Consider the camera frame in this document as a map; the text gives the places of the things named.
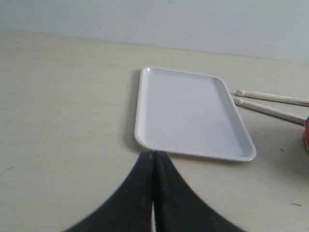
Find small red drum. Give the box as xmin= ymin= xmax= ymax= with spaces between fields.
xmin=303 ymin=117 xmax=309 ymax=151

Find white rectangular plastic tray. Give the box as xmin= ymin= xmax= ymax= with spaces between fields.
xmin=134 ymin=67 xmax=256 ymax=162

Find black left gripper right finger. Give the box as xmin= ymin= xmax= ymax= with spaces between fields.
xmin=153 ymin=151 xmax=239 ymax=232

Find wooden drumstick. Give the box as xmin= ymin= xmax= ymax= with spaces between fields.
xmin=234 ymin=98 xmax=306 ymax=125
xmin=236 ymin=89 xmax=309 ymax=107

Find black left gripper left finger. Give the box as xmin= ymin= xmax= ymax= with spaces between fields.
xmin=67 ymin=152 xmax=154 ymax=232

